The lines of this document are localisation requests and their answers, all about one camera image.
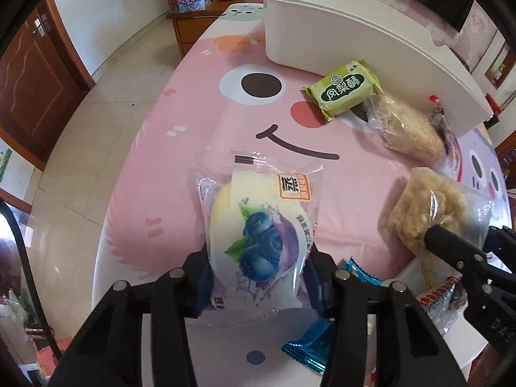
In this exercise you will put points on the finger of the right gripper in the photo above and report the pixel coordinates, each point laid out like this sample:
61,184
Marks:
467,259
501,242

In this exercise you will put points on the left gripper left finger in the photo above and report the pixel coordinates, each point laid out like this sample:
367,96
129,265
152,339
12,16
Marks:
108,348

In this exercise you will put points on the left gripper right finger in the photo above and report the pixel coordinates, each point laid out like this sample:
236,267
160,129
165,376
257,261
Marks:
386,321

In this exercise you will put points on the Lipo cream biscuit packet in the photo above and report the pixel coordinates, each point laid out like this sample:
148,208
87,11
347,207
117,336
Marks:
438,288

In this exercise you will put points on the puffed rice cake packet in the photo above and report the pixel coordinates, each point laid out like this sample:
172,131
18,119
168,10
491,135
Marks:
432,199

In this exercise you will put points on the red dark date packet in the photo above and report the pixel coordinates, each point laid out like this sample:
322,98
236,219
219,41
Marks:
451,165

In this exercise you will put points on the blue wafer packet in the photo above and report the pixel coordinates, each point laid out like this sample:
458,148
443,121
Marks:
312,349

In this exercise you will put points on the blueberry steamed cake packet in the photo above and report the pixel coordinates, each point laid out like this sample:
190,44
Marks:
260,217

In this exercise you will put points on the rice crispy bar packet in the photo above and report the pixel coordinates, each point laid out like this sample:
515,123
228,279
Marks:
404,129

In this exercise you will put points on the green pineapple cake packet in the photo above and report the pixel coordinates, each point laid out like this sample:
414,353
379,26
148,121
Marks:
343,89

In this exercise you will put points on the white plastic storage bin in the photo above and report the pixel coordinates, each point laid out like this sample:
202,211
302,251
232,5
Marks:
321,36

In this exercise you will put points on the brown wooden door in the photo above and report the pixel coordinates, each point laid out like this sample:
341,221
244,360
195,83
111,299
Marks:
43,81

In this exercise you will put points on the wooden tv cabinet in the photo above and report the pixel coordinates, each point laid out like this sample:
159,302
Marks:
190,26

